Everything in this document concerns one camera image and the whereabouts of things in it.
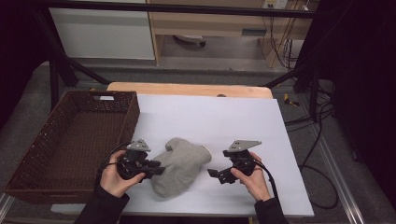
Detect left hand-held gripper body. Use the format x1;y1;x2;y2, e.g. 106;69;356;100
116;138;153;181

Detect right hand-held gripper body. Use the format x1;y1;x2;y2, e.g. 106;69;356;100
218;139;262;185

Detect grey shorts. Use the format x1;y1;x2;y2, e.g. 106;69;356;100
149;137;213;199

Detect brown wicker basket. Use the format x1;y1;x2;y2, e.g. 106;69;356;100
3;90;141;205

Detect person's right hand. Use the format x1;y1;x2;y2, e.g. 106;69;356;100
230;151;273;203

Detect person's left hand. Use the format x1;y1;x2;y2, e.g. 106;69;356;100
99;150;147;199

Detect yellow and black clamp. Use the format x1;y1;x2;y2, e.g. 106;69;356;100
283;92;301;107

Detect light wooden table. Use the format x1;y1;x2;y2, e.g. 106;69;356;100
106;81;275;100

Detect black metal stand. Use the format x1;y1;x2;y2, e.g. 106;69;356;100
31;7;111;110
262;59;321;122

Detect white cabinet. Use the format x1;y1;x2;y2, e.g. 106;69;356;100
48;0;156;61

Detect grey chair base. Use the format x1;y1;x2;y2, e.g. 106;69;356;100
173;34;207;48

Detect light wooden desk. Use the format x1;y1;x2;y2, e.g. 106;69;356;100
146;0;320;68

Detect black curtain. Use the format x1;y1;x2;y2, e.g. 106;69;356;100
298;0;396;213
0;0;50;132

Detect black metal crossbar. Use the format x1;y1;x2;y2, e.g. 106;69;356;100
34;0;331;20

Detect white power strip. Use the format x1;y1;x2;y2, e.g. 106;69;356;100
262;0;289;9

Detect left hand-held gripper black cable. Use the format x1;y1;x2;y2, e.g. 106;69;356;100
94;142;132;188

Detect hand-held gripper black cable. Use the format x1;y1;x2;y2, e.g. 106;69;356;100
253;158;340;210
94;142;132;188

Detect right hand-held gripper black cable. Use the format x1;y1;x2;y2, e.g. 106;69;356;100
253;158;340;210

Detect black floor cables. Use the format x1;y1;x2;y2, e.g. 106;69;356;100
284;87;335;166

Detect aluminium rail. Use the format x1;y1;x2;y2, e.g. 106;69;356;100
311;124;365;224
0;192;15;218

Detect black hanging cables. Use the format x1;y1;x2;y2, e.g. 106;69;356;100
261;15;300;71

